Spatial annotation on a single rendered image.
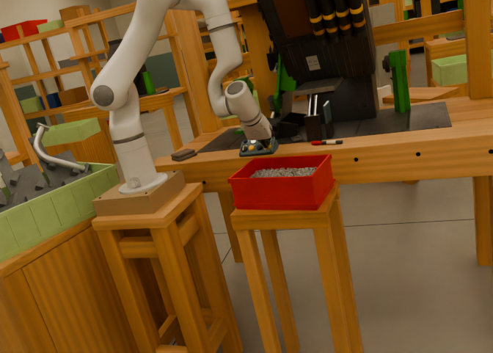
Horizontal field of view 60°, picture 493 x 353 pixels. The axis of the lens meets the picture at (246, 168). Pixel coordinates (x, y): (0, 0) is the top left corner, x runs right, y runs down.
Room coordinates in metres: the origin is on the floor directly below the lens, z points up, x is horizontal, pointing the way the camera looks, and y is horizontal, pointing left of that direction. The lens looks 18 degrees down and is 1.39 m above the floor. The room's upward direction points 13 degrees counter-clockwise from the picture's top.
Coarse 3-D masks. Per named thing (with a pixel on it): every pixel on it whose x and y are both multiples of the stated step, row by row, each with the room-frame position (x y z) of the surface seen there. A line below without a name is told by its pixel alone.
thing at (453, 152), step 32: (448, 128) 1.48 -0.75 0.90; (480, 128) 1.40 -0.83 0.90; (160, 160) 1.96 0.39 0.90; (192, 160) 1.83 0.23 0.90; (224, 160) 1.73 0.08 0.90; (352, 160) 1.51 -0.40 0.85; (384, 160) 1.46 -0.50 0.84; (416, 160) 1.42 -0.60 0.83; (448, 160) 1.38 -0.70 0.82; (480, 160) 1.34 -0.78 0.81
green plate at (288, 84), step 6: (282, 66) 1.85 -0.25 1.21; (282, 72) 1.85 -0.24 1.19; (282, 78) 1.85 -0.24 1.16; (288, 78) 1.84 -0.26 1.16; (282, 84) 1.85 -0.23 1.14; (288, 84) 1.84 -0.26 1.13; (294, 84) 1.83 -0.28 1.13; (282, 90) 1.91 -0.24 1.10; (288, 90) 1.85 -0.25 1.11; (294, 90) 1.83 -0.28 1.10
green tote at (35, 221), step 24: (96, 168) 1.92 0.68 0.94; (48, 192) 1.60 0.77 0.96; (72, 192) 1.66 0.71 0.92; (96, 192) 1.73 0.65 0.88; (0, 216) 1.46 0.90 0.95; (24, 216) 1.52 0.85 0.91; (48, 216) 1.58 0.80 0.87; (72, 216) 1.64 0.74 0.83; (0, 240) 1.44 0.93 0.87; (24, 240) 1.50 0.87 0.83
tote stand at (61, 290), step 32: (32, 256) 1.47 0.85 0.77; (64, 256) 1.56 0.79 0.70; (96, 256) 1.67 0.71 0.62; (0, 288) 1.40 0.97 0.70; (32, 288) 1.43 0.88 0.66; (64, 288) 1.52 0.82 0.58; (96, 288) 1.63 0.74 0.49; (0, 320) 1.47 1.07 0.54; (32, 320) 1.39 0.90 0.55; (64, 320) 1.48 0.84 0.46; (96, 320) 1.59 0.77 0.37; (160, 320) 1.85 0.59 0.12; (0, 352) 1.55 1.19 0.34; (32, 352) 1.38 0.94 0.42; (64, 352) 1.44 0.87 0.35; (96, 352) 1.54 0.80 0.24; (128, 352) 1.66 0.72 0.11
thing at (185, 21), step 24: (480, 0) 1.85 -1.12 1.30; (192, 24) 2.44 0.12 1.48; (264, 24) 2.25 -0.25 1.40; (480, 24) 1.85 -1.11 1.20; (192, 48) 2.43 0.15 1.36; (264, 48) 2.26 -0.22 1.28; (480, 48) 1.85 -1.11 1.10; (192, 72) 2.44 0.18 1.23; (264, 72) 2.27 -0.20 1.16; (480, 72) 1.85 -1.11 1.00; (264, 96) 2.28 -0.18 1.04; (480, 96) 1.86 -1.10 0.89; (216, 120) 2.45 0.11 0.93
